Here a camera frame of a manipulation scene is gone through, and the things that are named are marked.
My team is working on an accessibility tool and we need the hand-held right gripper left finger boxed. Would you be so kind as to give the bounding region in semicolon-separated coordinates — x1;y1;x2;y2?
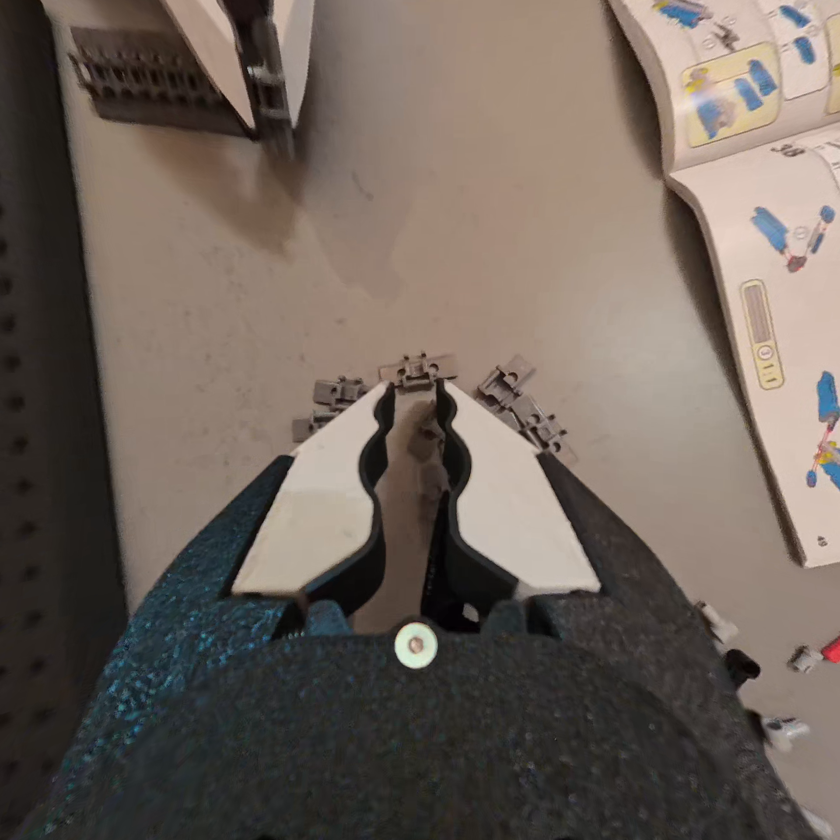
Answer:
230;382;398;618

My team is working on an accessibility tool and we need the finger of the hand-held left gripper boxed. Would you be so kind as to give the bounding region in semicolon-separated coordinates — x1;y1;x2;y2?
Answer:
269;0;317;142
161;0;260;139

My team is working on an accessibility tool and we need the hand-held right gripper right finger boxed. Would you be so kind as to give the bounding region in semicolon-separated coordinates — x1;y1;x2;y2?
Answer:
430;381;602;621

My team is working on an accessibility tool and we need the grey toy track chain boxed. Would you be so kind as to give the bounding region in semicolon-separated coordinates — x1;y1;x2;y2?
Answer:
67;0;298;161

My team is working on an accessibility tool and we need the pile of grey links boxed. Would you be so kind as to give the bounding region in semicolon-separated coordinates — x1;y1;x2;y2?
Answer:
292;354;580;468

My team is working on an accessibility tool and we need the single grey track link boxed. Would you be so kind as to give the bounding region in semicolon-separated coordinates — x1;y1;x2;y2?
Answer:
379;351;460;395

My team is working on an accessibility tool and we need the grey desk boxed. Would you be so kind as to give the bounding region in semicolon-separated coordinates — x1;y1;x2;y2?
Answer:
39;0;840;840

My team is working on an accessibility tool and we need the pile of small building bricks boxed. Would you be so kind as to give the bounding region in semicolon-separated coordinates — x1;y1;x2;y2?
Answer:
694;598;840;756

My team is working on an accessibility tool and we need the black perforated pad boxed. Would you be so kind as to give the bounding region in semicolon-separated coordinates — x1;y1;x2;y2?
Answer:
0;0;129;828

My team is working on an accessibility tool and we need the open instruction booklet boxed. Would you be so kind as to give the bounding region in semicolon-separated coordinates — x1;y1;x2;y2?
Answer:
607;0;840;568

